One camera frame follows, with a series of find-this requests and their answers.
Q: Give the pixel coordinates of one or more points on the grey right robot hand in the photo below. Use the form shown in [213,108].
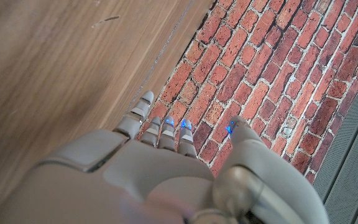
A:
[151,180]

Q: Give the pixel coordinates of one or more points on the red brick printed backdrop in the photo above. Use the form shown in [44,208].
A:
[259,62]

